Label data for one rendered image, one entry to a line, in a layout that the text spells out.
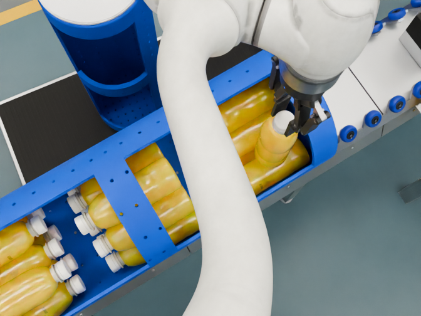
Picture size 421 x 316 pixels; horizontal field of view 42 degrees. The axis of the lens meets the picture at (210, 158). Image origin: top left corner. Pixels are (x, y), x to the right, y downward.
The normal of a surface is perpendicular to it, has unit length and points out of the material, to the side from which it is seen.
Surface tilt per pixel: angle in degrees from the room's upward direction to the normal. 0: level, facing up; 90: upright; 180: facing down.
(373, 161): 0
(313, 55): 88
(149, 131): 35
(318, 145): 55
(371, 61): 0
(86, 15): 0
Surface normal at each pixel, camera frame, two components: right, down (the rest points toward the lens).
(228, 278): -0.15, -0.66
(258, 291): 0.55, -0.44
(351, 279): 0.01, -0.25
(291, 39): -0.56, 0.71
